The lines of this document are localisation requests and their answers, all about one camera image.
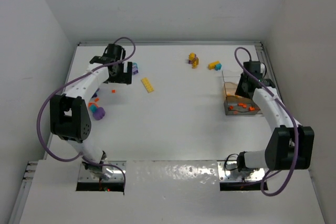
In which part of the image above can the purple teal lego stack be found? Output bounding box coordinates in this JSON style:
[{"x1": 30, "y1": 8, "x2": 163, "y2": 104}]
[{"x1": 92, "y1": 89, "x2": 99, "y2": 98}]

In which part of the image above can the yellow purple striped lego figure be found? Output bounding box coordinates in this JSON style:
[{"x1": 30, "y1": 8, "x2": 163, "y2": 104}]
[{"x1": 188, "y1": 52, "x2": 199, "y2": 69}]

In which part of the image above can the yellow flat lego plate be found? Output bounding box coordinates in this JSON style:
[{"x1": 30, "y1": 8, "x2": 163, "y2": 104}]
[{"x1": 141, "y1": 78, "x2": 154, "y2": 93}]

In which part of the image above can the metal base plate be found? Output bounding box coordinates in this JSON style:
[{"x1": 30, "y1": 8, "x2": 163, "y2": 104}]
[
  {"x1": 78, "y1": 161, "x2": 126, "y2": 183},
  {"x1": 217, "y1": 161, "x2": 265, "y2": 183}
]

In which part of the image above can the grey clear plastic container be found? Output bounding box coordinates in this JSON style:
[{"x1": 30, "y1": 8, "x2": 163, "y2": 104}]
[{"x1": 224, "y1": 100, "x2": 261, "y2": 116}]

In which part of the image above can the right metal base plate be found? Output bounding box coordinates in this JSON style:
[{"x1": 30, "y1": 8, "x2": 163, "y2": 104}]
[{"x1": 217, "y1": 161, "x2": 265, "y2": 183}]

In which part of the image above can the purple round lego block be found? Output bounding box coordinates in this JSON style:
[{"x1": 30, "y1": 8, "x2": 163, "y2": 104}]
[{"x1": 93, "y1": 107, "x2": 106, "y2": 121}]

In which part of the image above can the yellow and teal lego block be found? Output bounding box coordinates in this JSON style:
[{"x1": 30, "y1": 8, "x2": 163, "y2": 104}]
[{"x1": 208, "y1": 61, "x2": 222, "y2": 71}]

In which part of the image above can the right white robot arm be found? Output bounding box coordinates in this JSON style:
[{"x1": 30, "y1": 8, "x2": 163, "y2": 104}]
[{"x1": 236, "y1": 60, "x2": 314, "y2": 171}]

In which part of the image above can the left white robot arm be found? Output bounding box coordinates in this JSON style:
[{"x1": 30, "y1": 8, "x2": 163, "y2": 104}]
[{"x1": 50, "y1": 44, "x2": 133, "y2": 181}]

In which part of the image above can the teal and purple lego cluster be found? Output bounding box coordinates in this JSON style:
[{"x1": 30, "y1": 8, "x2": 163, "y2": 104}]
[{"x1": 132, "y1": 62, "x2": 139, "y2": 75}]

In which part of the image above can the amber tinted plastic container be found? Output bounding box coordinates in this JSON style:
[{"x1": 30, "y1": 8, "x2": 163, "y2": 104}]
[{"x1": 222, "y1": 82, "x2": 250, "y2": 103}]

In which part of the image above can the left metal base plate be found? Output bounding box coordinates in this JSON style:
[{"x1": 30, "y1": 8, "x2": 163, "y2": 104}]
[{"x1": 78, "y1": 161, "x2": 126, "y2": 183}]

